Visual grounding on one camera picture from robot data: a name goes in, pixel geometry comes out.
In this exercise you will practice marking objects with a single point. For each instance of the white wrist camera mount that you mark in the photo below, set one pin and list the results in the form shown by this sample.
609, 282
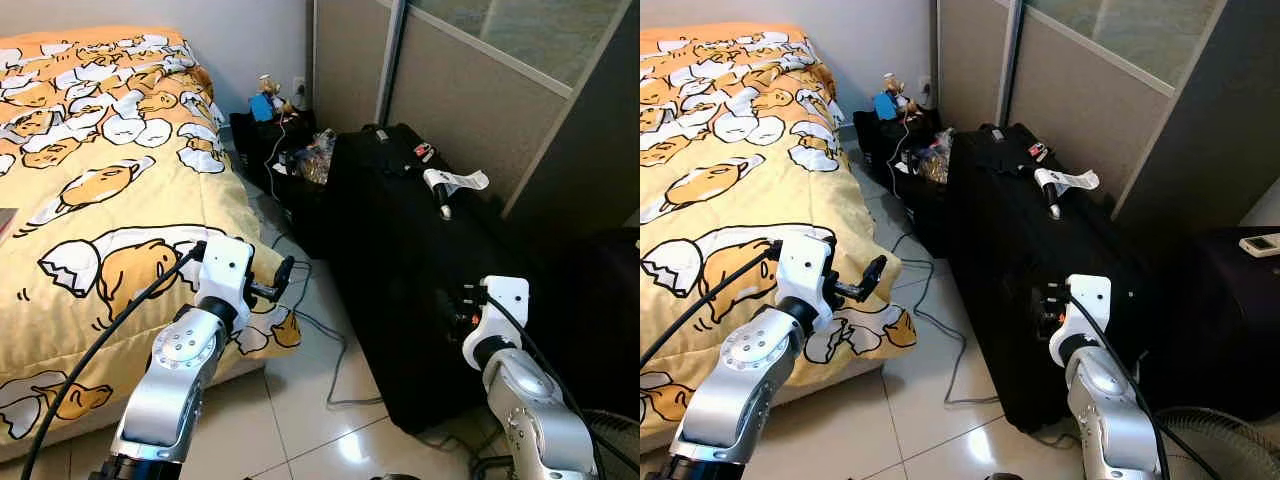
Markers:
802, 268
503, 310
1085, 310
222, 270

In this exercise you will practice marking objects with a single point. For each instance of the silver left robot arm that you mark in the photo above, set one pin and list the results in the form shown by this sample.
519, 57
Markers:
740, 385
170, 390

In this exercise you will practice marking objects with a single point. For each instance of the large black suitcase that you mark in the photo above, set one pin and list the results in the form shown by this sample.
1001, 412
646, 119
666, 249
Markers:
1000, 280
400, 280

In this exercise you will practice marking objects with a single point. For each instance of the white wall outlet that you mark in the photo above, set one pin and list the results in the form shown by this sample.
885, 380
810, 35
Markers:
925, 87
299, 88

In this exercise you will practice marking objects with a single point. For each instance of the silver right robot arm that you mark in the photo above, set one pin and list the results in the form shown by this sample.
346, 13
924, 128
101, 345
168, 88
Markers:
535, 410
1105, 405

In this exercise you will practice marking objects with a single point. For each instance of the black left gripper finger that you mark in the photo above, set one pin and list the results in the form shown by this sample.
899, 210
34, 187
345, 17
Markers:
285, 272
875, 272

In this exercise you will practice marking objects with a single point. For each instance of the grey electric fan grille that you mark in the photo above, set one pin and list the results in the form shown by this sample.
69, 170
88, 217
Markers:
618, 445
1220, 445

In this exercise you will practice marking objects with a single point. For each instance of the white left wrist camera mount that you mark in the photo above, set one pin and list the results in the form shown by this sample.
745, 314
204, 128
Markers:
222, 270
802, 268

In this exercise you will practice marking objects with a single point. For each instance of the yellow cartoon print duvet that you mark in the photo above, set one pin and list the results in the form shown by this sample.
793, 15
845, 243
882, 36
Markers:
90, 210
720, 190

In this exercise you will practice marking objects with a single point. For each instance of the white paper luggage tag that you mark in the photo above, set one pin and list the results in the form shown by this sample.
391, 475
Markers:
455, 180
1070, 180

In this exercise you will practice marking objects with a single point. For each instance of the small beige figurine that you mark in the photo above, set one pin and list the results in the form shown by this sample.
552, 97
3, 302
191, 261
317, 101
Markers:
270, 88
895, 86

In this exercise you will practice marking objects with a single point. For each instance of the small blue box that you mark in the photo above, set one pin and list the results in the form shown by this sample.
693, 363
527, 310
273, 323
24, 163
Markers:
262, 107
885, 105

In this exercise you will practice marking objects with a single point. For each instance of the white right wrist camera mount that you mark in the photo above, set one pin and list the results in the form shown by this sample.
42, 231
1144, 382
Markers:
503, 310
1085, 310

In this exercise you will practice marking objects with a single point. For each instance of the grey sliding wardrobe door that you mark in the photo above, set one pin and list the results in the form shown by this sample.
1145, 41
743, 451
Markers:
470, 100
1080, 100

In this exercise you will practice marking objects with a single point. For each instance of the dark upholstered seat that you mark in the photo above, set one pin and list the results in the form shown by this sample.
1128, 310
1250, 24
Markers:
1220, 330

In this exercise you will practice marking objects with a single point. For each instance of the white remote control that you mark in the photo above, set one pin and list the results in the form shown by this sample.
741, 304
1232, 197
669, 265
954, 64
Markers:
1262, 244

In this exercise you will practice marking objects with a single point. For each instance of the small red white luggage tag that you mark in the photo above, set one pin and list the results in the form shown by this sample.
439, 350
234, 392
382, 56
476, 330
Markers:
424, 152
1038, 152

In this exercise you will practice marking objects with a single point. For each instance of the black bedside cabinet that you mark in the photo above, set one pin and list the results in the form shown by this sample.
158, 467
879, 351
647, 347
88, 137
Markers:
880, 150
255, 150

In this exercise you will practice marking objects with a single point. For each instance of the clear plastic snack bag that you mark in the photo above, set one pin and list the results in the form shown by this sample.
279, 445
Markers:
937, 155
320, 155

